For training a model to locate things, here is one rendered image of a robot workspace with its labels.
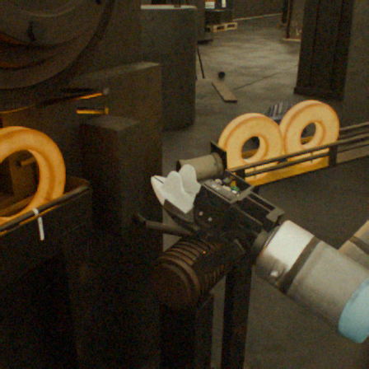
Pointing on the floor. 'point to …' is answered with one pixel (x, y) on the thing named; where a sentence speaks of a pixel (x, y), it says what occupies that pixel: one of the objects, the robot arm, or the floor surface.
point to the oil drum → (172, 59)
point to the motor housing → (185, 304)
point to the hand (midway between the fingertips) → (157, 185)
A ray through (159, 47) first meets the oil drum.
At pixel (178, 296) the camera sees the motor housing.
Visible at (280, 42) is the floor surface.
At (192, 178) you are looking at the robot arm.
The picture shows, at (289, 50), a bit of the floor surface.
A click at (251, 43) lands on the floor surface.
